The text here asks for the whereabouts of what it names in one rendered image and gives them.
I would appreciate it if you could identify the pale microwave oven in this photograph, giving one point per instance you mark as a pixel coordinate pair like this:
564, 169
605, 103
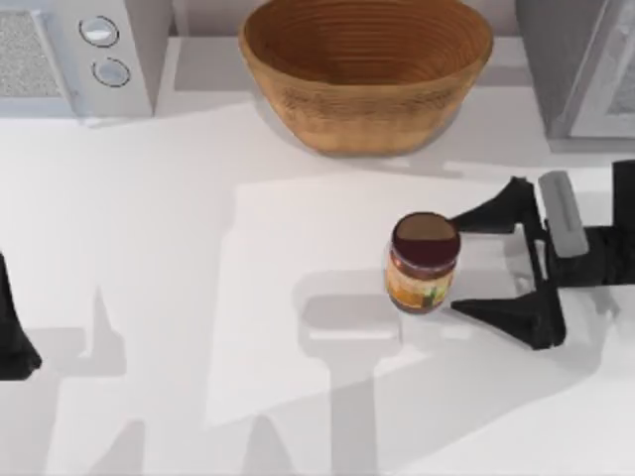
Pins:
144, 59

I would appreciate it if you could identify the round wooden basket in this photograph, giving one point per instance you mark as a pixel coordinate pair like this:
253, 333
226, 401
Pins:
367, 104

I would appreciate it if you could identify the large round microwave knob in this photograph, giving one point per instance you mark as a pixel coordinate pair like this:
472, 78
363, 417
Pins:
98, 32

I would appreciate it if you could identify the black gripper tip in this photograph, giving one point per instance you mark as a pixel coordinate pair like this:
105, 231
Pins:
12, 337

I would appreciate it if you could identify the jar with dark red lid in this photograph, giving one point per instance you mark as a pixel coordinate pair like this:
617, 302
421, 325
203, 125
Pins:
421, 277

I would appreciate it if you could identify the small round microwave knob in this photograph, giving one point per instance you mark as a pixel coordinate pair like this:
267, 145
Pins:
111, 71

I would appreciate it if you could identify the pale grey rounded box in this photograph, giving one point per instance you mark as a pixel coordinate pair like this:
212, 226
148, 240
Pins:
563, 213

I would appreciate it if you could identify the pale cabinet door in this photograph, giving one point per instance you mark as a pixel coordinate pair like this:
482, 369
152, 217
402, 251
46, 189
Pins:
602, 84

